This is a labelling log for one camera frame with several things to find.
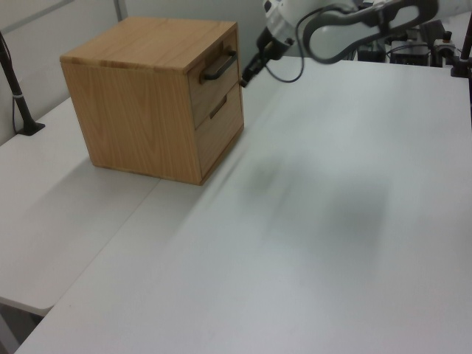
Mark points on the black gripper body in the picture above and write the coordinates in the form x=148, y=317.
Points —
x=266, y=49

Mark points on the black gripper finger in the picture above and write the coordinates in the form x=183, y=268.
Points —
x=245, y=79
x=254, y=70

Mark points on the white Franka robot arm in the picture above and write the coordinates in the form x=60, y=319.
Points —
x=332, y=26

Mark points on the wooden drawer with recessed grip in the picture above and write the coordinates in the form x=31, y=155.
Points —
x=221, y=144

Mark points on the wooden two-drawer cabinet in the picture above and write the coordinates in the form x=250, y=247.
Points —
x=140, y=110

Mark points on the grey lab equipment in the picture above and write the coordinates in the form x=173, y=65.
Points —
x=409, y=48

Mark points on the black clamp stand pole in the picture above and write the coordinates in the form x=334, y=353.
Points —
x=464, y=48

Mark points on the grey metal frame post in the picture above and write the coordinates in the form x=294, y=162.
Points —
x=119, y=8

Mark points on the black camera stand pole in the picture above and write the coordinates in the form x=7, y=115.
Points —
x=20, y=99

